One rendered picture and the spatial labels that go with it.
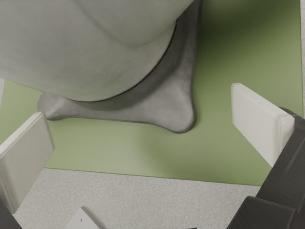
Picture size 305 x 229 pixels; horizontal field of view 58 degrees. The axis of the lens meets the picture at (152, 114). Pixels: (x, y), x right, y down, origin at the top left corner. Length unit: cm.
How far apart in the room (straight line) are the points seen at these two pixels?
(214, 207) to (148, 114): 90
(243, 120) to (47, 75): 12
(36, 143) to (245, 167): 17
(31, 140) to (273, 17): 24
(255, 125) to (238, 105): 3
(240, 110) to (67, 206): 125
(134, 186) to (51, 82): 105
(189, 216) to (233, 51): 93
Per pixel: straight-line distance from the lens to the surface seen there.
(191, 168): 27
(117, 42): 17
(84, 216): 130
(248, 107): 17
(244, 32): 29
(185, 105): 26
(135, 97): 25
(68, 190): 138
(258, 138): 16
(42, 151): 19
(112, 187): 126
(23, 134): 17
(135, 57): 20
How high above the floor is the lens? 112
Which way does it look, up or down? 68 degrees down
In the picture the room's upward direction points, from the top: 60 degrees counter-clockwise
